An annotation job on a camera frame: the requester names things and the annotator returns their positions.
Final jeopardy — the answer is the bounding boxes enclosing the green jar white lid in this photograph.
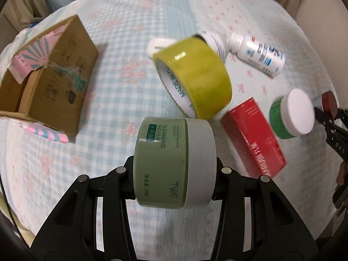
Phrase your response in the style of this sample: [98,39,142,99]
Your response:
[269,88,315,140]

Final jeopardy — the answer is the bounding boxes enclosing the checked floral bedspread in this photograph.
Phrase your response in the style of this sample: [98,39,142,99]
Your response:
[1,0,341,240]

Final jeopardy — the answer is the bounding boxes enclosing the green cleaning mud jar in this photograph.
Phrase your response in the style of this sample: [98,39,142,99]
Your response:
[133,117,217,209]

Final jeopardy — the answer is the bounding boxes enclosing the red Marubi carton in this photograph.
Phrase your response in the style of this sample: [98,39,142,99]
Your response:
[220,98,286,178]

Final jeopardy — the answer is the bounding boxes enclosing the black lidded white jar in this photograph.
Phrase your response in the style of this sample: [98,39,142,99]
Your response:
[195,31,229,62]

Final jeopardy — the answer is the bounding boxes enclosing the white blue labelled bottle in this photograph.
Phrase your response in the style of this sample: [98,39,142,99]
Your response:
[228,31,286,78]

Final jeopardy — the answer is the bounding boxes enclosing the brown cardboard box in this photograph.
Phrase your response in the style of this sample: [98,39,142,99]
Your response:
[1,15,99,136]

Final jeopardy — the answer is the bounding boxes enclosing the yellow packing tape roll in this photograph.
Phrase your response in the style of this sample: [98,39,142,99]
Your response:
[153,37,232,120]

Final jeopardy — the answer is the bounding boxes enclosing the red lidded jar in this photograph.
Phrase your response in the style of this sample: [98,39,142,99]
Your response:
[313,90,338,114]

